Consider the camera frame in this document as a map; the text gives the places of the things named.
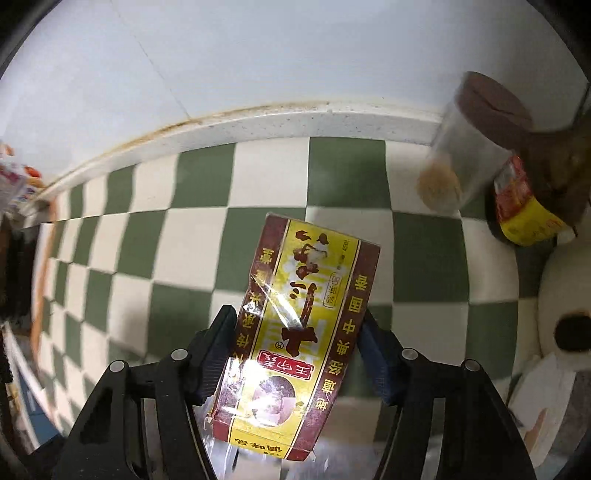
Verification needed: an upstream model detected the white paper scrap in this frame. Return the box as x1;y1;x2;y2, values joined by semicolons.
509;353;576;468

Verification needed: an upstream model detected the yellow maroon seasoning box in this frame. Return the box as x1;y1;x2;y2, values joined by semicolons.
211;214;380;461

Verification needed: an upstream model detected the green white checkered mat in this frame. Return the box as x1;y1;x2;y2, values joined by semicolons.
37;138;544;436

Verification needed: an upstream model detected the brown sauce bottle yellow label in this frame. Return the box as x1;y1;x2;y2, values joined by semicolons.
485;112;590;247

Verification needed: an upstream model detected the white electric kettle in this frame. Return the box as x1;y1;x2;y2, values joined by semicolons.
538;238;590;371

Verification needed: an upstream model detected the clear jar brown lid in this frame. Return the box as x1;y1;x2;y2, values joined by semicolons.
417;71;533;214

